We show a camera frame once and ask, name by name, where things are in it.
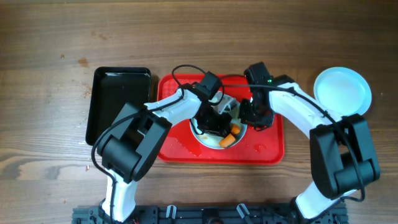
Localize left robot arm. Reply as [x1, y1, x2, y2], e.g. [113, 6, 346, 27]
[91, 83, 236, 223]

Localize light blue plate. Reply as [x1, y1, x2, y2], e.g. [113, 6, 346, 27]
[190, 91, 248, 150]
[313, 67, 372, 116]

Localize orange sponge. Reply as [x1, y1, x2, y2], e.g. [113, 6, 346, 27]
[219, 124, 241, 148]

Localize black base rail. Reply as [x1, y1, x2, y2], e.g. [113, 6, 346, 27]
[72, 203, 349, 224]

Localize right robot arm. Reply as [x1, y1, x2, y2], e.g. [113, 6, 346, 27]
[242, 72, 381, 223]

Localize light blue plate top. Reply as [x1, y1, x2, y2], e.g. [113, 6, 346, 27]
[313, 67, 372, 116]

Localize black rectangular water tray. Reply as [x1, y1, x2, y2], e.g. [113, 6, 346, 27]
[85, 67, 151, 146]

